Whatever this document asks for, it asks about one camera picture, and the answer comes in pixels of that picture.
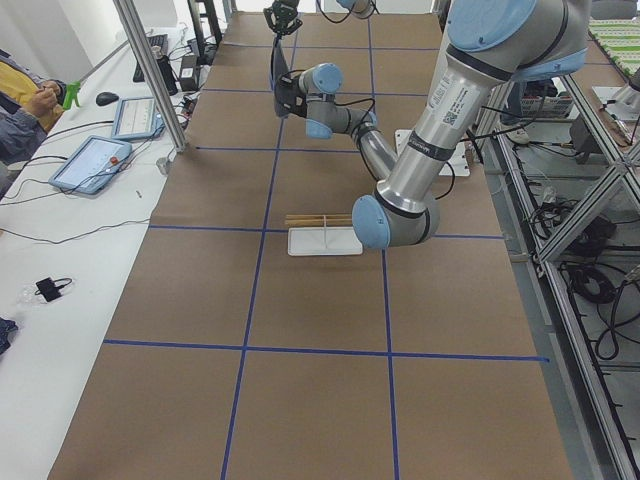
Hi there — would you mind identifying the grey and blue towel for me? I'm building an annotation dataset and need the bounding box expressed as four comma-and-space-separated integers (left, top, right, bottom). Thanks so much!
270, 35, 296, 118

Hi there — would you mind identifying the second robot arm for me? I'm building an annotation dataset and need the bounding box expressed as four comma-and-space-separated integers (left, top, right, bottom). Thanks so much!
263, 0, 378, 38

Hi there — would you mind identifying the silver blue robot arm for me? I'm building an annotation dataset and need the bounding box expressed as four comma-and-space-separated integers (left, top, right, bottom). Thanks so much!
264, 0, 592, 249

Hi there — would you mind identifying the white wooden towel rack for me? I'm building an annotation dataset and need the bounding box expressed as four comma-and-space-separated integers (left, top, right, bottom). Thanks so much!
285, 214, 363, 257

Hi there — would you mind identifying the black power adapter box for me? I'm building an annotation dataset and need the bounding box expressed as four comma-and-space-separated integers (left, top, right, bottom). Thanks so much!
178, 54, 201, 92

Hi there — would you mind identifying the far blue teach pendant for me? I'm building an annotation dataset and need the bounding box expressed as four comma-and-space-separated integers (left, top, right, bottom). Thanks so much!
111, 97, 164, 141

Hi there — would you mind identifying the blue teach pendant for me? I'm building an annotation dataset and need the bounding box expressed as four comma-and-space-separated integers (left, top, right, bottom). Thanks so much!
111, 97, 164, 141
48, 135, 133, 195

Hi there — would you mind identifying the near blue teach pendant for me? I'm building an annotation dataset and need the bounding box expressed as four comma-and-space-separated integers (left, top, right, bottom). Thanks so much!
48, 135, 133, 195

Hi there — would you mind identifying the black keyboard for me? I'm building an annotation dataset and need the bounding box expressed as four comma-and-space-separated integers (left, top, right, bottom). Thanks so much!
132, 33, 170, 84

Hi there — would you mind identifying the black computer mouse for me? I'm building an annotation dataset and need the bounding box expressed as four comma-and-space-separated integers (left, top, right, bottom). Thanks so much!
95, 91, 119, 107

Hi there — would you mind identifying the seated person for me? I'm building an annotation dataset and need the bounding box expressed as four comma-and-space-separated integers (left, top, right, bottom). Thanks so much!
1, 50, 67, 166

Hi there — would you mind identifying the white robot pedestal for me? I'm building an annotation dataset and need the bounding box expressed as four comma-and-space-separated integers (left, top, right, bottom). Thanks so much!
394, 129, 470, 177

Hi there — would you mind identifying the aluminium frame post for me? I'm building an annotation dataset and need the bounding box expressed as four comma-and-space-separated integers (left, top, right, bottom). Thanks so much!
113, 0, 187, 153

